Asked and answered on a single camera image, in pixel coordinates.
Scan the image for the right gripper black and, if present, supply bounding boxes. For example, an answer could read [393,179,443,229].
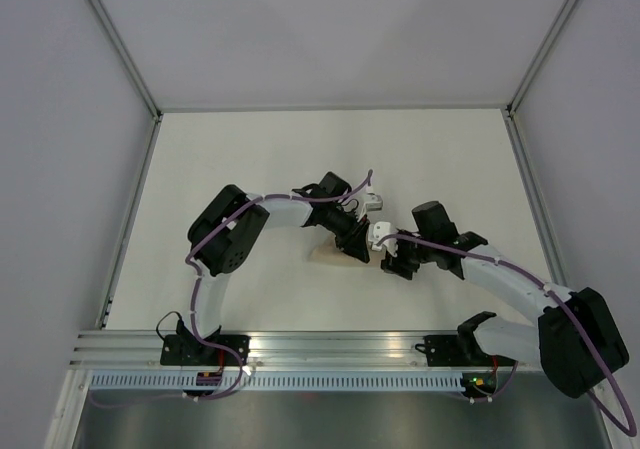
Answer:
[380,228,435,281]

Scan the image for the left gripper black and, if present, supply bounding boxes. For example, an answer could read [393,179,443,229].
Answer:
[322,206,370,265]

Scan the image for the beige cloth napkin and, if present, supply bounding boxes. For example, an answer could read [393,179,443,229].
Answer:
[309,240,370,268]

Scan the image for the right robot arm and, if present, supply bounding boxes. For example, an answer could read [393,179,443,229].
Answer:
[368,201,629,398]

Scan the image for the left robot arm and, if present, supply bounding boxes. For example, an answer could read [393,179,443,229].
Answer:
[174,171,373,365]

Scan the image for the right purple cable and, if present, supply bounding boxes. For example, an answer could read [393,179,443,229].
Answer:
[375,233,639,438]

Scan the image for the purple cable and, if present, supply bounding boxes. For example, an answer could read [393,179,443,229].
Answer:
[375,233,639,438]
[89,168,375,409]

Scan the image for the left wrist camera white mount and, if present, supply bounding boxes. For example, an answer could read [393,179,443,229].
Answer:
[359,192,384,216]

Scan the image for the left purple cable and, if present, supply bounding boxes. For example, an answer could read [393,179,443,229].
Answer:
[89,168,375,409]

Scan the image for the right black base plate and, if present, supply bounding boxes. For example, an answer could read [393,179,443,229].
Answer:
[413,333,515,368]

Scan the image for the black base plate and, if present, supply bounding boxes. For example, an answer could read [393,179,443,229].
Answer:
[413,333,515,368]
[160,334,250,367]

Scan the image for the back aluminium frame bar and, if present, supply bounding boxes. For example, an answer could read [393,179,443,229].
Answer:
[159,102,509,114]

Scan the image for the right aluminium side rail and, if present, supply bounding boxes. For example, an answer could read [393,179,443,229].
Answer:
[501,109,571,287]

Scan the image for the aluminium side rail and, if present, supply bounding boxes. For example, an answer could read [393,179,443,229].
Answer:
[501,109,571,287]
[93,113,164,330]

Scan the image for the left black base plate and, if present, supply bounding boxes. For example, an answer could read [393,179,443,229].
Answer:
[160,334,250,367]

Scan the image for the left aluminium side rail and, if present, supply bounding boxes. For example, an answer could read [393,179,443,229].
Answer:
[93,113,164,330]

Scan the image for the white slotted cable duct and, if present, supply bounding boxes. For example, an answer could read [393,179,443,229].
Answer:
[90,370,464,392]

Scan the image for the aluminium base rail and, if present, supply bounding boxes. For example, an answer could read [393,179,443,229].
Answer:
[69,329,614,371]

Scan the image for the right aluminium frame post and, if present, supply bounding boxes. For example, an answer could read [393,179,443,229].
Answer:
[503,0,582,118]

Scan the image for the aluminium frame post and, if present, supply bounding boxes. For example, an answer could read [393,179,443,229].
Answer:
[503,0,582,118]
[85,0,162,121]

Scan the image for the left aluminium frame post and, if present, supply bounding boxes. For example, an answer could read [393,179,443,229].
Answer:
[85,0,162,121]

